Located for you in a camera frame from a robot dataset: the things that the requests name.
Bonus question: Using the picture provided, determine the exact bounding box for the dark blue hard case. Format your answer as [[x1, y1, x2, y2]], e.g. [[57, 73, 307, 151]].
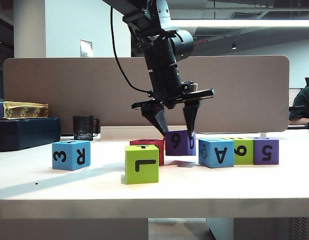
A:
[[0, 117, 62, 153]]

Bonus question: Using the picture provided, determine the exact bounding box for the white desk leg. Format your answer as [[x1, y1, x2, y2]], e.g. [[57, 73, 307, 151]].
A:
[[206, 217, 235, 240]]

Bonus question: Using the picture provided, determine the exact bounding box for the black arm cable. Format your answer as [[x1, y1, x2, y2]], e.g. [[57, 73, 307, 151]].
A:
[[109, 6, 155, 98]]

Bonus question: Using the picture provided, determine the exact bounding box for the purple foam block M R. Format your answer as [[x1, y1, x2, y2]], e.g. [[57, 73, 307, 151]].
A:
[[165, 129, 197, 157]]

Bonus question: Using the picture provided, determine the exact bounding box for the blue foam block Y 3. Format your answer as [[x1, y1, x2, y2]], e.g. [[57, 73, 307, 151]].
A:
[[51, 140, 92, 172]]

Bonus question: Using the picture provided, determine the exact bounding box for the red foam block U N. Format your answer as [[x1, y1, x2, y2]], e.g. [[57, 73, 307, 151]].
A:
[[129, 138, 165, 166]]

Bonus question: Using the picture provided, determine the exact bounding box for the blue foam block fish A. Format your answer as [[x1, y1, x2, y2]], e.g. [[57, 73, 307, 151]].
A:
[[198, 138, 235, 169]]

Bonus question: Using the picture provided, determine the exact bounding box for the grey wall plate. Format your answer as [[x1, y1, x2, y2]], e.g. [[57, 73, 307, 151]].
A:
[[80, 39, 93, 58]]

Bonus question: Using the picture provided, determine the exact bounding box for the purple foam block 5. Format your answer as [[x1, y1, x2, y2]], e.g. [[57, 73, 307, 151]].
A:
[[253, 136, 280, 166]]

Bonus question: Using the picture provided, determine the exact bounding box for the ceiling light strip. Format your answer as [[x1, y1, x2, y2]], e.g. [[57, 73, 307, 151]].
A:
[[169, 19, 309, 28]]

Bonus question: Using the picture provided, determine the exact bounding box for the brown desk divider panel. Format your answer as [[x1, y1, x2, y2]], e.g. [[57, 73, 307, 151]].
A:
[[3, 55, 291, 134]]

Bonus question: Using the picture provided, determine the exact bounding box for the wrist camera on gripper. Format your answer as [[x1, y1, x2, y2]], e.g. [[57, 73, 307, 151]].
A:
[[184, 81, 199, 93]]

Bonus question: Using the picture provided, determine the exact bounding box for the black mug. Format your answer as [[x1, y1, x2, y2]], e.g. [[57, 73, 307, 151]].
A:
[[73, 115, 101, 140]]

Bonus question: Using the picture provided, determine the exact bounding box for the green foam block K T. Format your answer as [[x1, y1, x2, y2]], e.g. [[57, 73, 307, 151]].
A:
[[124, 144, 160, 185]]

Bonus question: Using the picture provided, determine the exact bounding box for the green foam block 9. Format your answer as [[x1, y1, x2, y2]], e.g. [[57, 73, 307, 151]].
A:
[[224, 136, 255, 166]]

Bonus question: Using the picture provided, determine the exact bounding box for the person in dark green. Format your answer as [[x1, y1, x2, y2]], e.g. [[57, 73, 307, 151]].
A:
[[288, 82, 309, 126]]

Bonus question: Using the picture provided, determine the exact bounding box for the yellow fabric storage bag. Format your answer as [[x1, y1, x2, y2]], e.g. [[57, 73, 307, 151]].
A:
[[3, 101, 50, 120]]

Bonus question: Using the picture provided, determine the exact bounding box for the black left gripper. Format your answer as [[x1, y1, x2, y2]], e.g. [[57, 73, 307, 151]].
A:
[[131, 66, 215, 150]]

